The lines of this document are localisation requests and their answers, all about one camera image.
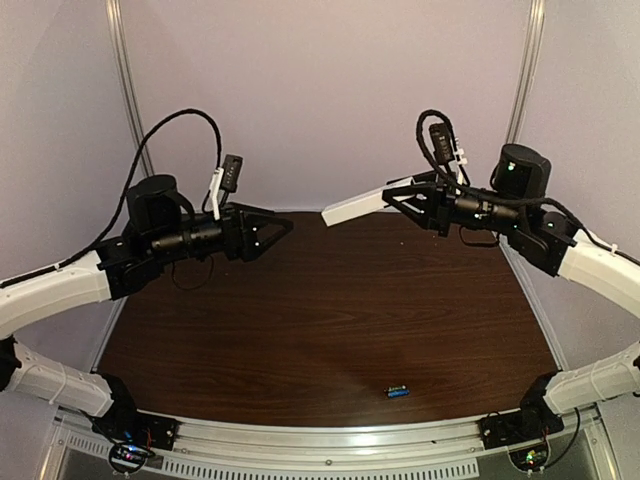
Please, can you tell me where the white remote control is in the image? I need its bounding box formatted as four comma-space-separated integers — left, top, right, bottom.
321, 177, 413, 227

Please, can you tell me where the blue AAA battery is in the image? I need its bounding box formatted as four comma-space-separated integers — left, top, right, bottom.
385, 388, 410, 399

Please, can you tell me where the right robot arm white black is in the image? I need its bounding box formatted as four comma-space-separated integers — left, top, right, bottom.
382, 144, 639, 416

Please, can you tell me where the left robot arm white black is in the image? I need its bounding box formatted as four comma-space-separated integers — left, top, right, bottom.
1, 174, 293, 418

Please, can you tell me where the right black braided cable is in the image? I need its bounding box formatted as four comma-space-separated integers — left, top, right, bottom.
414, 109, 640, 261

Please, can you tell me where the black braided cable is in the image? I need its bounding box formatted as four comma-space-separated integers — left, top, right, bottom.
414, 109, 640, 261
0, 108, 224, 289

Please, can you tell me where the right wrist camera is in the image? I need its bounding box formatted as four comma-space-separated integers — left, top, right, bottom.
429, 123, 467, 166

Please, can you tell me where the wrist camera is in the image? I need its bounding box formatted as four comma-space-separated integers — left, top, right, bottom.
429, 123, 467, 166
205, 154, 243, 220

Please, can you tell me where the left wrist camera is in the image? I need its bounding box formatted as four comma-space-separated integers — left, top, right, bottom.
205, 154, 243, 220

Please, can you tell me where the right aluminium frame post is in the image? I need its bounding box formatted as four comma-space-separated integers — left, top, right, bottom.
505, 0, 546, 143

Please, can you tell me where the aluminium frame post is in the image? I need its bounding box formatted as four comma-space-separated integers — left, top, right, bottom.
105, 0, 144, 145
505, 0, 546, 143

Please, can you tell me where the left black braided cable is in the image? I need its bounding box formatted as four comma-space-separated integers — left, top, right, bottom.
0, 108, 224, 289

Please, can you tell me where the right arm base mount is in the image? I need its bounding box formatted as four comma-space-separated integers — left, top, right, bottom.
477, 409, 564, 475

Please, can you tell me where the front aluminium rail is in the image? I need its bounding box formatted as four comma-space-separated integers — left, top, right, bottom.
49, 404, 616, 480

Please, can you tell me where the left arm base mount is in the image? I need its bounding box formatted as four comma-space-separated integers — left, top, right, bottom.
86, 411, 179, 478

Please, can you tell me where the left aluminium frame post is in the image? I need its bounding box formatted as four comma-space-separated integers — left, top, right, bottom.
105, 0, 144, 145

